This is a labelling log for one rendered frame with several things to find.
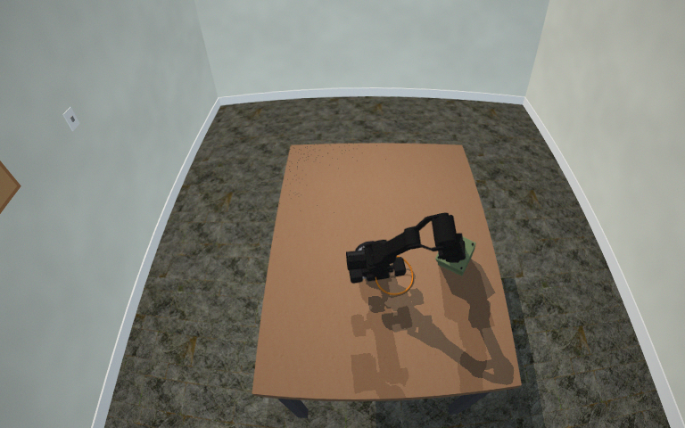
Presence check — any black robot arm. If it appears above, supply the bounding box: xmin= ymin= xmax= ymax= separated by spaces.
xmin=346 ymin=213 xmax=466 ymax=271

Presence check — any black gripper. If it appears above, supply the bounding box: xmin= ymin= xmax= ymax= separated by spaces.
xmin=349 ymin=257 xmax=406 ymax=284

